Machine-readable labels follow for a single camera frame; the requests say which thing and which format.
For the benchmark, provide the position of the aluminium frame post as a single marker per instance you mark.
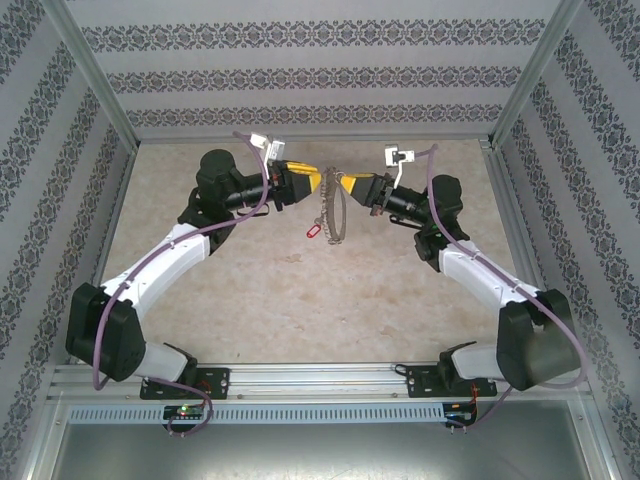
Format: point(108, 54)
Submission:
point(85, 60)
point(541, 60)

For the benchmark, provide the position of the controller circuit board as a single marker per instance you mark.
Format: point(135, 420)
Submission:
point(185, 411)
point(460, 412)

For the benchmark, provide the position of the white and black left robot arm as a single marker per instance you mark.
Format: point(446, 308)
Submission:
point(165, 260)

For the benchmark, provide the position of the aluminium frame cross beam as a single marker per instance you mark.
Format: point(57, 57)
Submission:
point(160, 136)

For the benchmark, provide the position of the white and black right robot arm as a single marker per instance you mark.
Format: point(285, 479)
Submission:
point(475, 270)

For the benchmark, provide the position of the left controller circuit board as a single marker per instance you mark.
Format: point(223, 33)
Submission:
point(185, 411)

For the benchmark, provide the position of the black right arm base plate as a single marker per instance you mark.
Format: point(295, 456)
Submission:
point(422, 382)

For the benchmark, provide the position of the right controller circuit board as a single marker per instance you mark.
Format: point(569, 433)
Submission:
point(460, 412)

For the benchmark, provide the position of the large metal keyring with rings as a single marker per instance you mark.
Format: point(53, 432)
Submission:
point(327, 200)

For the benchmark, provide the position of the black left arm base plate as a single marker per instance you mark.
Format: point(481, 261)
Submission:
point(217, 382)

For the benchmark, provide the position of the grey sheet metal tray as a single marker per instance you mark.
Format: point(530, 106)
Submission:
point(320, 452)

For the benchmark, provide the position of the aluminium mounting rail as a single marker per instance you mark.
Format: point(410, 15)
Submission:
point(315, 382)

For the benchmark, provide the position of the red key tag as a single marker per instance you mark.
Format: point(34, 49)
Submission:
point(312, 231)

